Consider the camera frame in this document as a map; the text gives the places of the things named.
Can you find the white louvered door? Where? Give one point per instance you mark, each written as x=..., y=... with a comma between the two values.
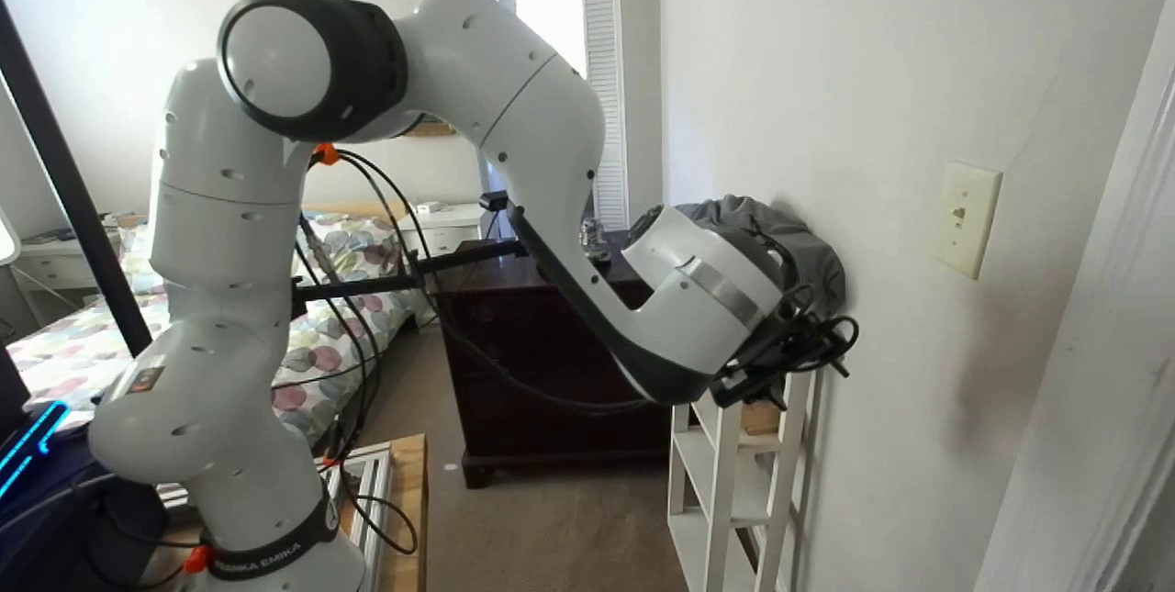
x=604, y=96

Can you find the grey cloth bag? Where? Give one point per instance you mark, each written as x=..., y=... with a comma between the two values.
x=812, y=252

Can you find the white door frame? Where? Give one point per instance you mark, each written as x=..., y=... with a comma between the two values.
x=1102, y=344

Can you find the dark wooden dresser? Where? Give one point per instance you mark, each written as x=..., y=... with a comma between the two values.
x=532, y=363

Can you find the cream wall switch plate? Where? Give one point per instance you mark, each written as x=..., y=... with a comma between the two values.
x=966, y=220

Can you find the glass jar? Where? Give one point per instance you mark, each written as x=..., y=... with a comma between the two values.
x=595, y=241

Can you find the white nightstand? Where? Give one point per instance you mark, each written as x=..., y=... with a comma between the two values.
x=454, y=229

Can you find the black slanted pole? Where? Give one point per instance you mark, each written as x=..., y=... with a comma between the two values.
x=64, y=179

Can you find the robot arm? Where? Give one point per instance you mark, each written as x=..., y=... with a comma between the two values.
x=514, y=115

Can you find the bed with floral cover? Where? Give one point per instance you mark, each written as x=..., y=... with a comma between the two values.
x=353, y=252

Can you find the black box with blue light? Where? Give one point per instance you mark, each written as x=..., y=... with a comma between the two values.
x=55, y=519

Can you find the white side table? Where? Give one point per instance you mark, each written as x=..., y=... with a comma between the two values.
x=60, y=266

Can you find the wooden block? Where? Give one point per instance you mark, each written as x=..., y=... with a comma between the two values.
x=760, y=418

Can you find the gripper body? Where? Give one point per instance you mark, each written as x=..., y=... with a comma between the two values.
x=757, y=367

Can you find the white wooden shelf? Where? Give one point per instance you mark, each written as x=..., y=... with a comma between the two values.
x=716, y=482

